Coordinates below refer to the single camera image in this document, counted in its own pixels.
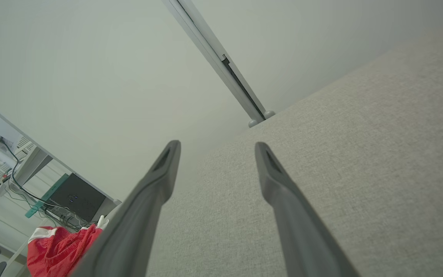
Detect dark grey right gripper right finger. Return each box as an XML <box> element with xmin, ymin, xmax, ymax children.
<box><xmin>255</xmin><ymin>142</ymin><xmax>360</xmax><ymax>277</ymax></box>

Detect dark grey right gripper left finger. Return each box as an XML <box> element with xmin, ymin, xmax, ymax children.
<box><xmin>70</xmin><ymin>140</ymin><xmax>182</xmax><ymax>277</ymax></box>

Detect red shorts with white band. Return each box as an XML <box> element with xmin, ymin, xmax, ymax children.
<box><xmin>27</xmin><ymin>224</ymin><xmax>103</xmax><ymax>277</ymax></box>

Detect black computer box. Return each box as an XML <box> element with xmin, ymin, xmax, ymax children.
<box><xmin>48</xmin><ymin>173</ymin><xmax>107</xmax><ymax>223</ymax></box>

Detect white desk leg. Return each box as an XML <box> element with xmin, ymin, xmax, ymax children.
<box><xmin>14</xmin><ymin>146</ymin><xmax>53</xmax><ymax>186</ymax></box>

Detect black power cable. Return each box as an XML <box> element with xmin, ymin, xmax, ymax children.
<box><xmin>0</xmin><ymin>138</ymin><xmax>91</xmax><ymax>231</ymax></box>

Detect grey metal partition post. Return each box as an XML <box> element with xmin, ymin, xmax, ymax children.
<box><xmin>162</xmin><ymin>0</ymin><xmax>276</xmax><ymax>128</ymax></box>

